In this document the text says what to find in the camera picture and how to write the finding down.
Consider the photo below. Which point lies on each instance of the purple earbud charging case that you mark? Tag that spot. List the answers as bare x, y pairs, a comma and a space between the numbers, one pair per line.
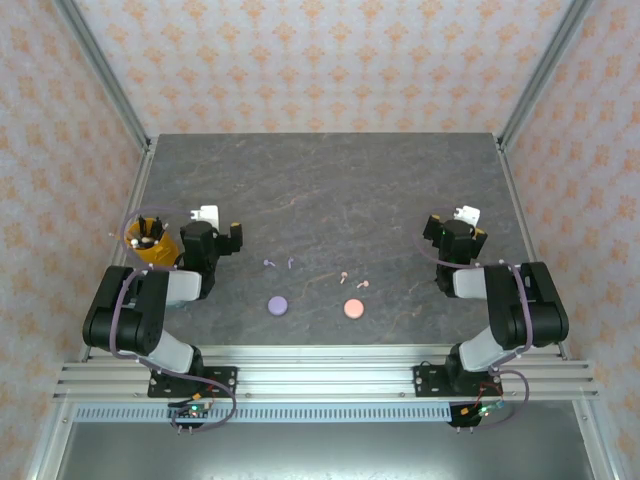
277, 305

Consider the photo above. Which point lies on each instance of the pink earbud charging case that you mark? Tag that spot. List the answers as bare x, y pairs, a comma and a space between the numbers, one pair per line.
353, 308

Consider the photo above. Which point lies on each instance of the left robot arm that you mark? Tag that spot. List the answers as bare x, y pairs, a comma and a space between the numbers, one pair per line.
130, 320

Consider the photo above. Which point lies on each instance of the orange pen cup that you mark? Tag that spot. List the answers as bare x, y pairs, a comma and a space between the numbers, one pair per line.
150, 255

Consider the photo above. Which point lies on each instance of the white marker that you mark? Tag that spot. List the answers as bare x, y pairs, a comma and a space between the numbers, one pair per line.
147, 240

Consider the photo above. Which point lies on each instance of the grey metal panel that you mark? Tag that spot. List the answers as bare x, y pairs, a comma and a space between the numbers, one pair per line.
325, 452

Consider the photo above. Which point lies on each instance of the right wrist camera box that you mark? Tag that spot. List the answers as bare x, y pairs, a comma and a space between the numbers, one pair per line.
469, 214

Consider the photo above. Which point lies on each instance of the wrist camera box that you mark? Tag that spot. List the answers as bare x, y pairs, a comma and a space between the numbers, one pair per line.
469, 214
207, 214

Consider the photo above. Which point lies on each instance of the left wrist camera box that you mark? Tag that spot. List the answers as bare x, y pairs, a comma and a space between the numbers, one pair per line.
207, 214

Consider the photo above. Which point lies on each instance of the aluminium table edge rail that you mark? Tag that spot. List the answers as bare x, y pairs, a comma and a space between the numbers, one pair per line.
520, 200
134, 200

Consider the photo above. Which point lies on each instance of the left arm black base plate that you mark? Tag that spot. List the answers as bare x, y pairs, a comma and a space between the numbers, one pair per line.
222, 375

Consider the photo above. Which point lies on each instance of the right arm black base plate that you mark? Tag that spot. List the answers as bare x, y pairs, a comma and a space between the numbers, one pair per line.
427, 380

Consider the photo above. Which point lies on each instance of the aluminium mounting rail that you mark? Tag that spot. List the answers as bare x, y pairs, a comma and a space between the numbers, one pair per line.
325, 372

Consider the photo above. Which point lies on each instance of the aluminium frame post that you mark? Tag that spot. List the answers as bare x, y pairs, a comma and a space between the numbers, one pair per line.
544, 70
104, 70

